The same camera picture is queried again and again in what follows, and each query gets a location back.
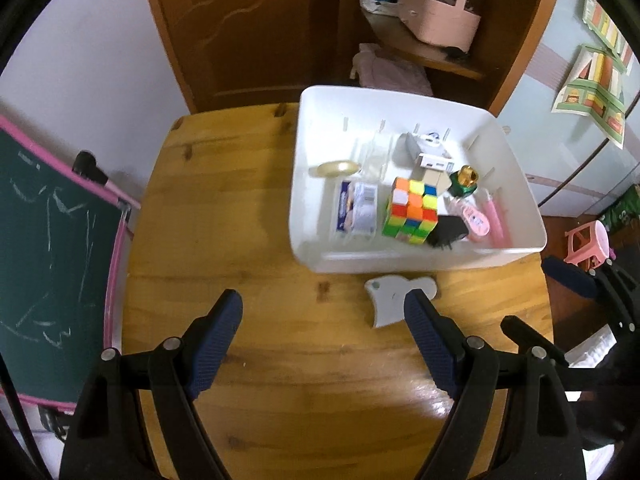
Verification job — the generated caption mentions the gold and green bottle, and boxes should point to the gold and green bottle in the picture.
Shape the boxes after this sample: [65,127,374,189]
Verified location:
[447,164,482,200]

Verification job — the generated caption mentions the round cream lid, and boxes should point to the round cream lid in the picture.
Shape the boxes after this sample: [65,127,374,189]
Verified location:
[310,160,362,179]

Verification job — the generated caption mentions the wooden shelf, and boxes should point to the wooden shelf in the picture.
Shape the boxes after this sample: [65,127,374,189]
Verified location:
[362,7,488,81]

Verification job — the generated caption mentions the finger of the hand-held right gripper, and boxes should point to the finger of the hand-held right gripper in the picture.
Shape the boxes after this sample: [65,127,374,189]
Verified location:
[541,255,640,348]
[501,315,576,368]

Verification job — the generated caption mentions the clear plastic case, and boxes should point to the clear plastic case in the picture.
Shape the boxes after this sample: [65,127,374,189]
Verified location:
[352,132,396,183]

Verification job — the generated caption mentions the white quilted mat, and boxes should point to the white quilted mat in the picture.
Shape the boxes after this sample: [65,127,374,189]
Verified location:
[565,325,613,368]

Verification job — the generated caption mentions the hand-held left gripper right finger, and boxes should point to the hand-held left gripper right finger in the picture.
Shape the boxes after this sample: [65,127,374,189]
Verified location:
[403,288,586,480]

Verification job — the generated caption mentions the pink lighter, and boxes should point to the pink lighter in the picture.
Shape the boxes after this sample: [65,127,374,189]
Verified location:
[477,187,512,248]

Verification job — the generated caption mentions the pink oval gadget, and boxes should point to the pink oval gadget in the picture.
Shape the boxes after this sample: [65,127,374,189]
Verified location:
[446,197,492,242]

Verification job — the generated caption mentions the white fan-shaped plastic piece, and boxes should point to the white fan-shaped plastic piece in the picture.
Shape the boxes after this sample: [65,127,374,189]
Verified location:
[364,274,438,330]

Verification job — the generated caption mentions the black charger plug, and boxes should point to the black charger plug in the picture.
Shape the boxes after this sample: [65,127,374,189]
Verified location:
[426,215,471,251]

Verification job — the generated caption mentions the pink folded cloth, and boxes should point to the pink folded cloth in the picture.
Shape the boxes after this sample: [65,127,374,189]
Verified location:
[351,42,435,97]

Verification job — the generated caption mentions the green bordered wall poster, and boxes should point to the green bordered wall poster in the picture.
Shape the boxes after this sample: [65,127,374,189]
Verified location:
[552,44,628,150]

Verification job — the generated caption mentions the grey white gadget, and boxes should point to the grey white gadget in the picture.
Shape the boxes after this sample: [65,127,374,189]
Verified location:
[397,131,448,166]

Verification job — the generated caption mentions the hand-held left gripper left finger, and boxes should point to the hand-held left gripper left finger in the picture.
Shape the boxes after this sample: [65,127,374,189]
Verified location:
[60,288,244,480]

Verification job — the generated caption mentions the striped wall poster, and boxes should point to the striped wall poster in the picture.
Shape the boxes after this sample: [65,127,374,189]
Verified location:
[582,0,638,73]

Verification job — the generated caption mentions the white socket adapter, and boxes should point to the white socket adapter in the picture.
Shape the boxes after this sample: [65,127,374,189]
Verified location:
[417,152,455,174]

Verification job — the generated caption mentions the pink plastic basket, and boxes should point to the pink plastic basket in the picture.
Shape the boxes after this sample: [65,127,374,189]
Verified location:
[400,0,483,53]

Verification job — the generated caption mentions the pink plastic stool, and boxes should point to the pink plastic stool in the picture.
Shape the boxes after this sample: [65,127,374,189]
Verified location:
[565,220,613,273]

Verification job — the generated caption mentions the pink framed chalkboard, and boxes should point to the pink framed chalkboard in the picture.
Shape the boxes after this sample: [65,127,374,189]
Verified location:
[0,115,143,411]

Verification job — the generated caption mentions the colourful puzzle cube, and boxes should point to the colourful puzzle cube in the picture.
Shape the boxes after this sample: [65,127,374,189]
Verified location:
[381,176,441,246]

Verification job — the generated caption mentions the green bag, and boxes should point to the green bag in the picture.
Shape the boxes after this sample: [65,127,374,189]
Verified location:
[600,195,640,231]

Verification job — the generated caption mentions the clear labelled plastic box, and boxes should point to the clear labelled plastic box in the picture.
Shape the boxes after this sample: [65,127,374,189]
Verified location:
[331,177,381,238]

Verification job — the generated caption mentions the black chalkboard clamp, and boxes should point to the black chalkboard clamp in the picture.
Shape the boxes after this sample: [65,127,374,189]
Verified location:
[72,150,110,186]

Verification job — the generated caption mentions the white plastic bin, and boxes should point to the white plastic bin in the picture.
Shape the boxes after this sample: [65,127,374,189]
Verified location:
[289,85,547,275]

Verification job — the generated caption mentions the brown wooden door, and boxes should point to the brown wooden door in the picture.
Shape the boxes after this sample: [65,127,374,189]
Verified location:
[137,0,346,113]

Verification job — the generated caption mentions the beige block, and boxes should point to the beige block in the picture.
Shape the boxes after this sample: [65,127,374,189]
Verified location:
[415,167,453,198]

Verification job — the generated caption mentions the white crumpled cloth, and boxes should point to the white crumpled cloth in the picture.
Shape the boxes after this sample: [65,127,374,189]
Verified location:
[360,0,401,16]

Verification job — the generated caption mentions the pale blue cabinet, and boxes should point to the pale blue cabinet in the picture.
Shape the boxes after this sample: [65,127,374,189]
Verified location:
[492,0,640,218]

